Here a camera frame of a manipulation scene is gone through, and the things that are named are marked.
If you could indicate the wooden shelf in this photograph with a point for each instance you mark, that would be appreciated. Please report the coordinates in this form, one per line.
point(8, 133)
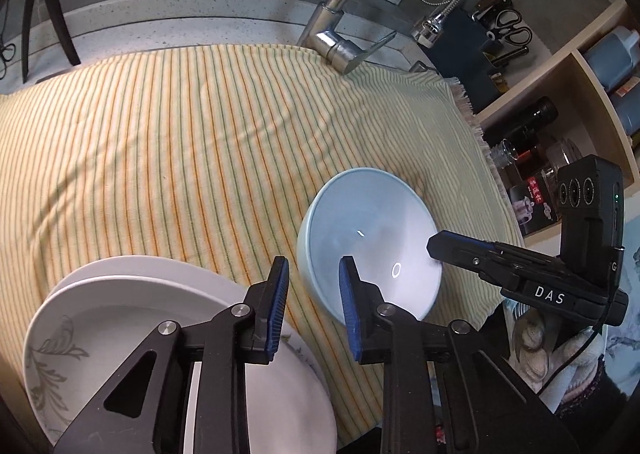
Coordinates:
point(585, 99)

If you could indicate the person's right forearm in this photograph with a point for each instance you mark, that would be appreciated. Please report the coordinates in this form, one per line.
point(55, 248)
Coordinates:
point(595, 394)

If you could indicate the black printed box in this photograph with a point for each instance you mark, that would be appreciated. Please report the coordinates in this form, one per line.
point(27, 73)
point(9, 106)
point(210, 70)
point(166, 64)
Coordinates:
point(530, 206)

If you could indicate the black glass bottle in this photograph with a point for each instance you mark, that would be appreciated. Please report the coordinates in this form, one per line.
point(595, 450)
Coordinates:
point(530, 119)

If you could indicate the clear glass jar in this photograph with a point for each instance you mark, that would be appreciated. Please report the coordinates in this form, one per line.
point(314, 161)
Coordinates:
point(562, 154)

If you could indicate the pale blue bowl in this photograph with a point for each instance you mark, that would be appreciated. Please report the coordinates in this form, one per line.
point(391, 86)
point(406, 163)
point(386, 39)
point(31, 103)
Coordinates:
point(370, 234)

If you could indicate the plain white plate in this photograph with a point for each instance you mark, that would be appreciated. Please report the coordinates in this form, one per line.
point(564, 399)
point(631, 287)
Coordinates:
point(150, 269)

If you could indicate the dark blue bottle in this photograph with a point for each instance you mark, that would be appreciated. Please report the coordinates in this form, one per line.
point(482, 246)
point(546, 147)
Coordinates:
point(612, 56)
point(627, 109)

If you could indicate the white plate grey leaf print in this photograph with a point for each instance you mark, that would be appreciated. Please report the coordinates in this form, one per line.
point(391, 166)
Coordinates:
point(100, 334)

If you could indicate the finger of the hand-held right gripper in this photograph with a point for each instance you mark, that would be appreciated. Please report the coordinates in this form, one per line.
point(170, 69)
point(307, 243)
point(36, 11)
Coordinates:
point(465, 251)

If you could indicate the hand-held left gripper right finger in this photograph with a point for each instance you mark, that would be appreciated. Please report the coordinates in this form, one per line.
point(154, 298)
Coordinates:
point(349, 309)

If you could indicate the shell printed cloth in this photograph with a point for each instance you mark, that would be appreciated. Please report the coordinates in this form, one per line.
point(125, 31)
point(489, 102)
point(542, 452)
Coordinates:
point(532, 344)

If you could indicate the black tripod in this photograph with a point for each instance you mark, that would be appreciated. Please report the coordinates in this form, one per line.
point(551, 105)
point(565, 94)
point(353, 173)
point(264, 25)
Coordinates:
point(52, 9)

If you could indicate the chrome faucet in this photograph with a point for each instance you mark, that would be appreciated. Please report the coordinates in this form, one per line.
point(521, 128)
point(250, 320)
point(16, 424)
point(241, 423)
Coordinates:
point(340, 41)

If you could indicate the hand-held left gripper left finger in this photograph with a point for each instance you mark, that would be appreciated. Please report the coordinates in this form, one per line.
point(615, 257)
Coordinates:
point(277, 304)

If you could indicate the yellow striped cloth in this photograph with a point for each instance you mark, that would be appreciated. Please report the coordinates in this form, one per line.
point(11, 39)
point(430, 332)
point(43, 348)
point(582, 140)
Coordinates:
point(175, 149)

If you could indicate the dark knife block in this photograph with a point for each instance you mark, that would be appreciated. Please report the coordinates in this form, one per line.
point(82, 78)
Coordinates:
point(470, 54)

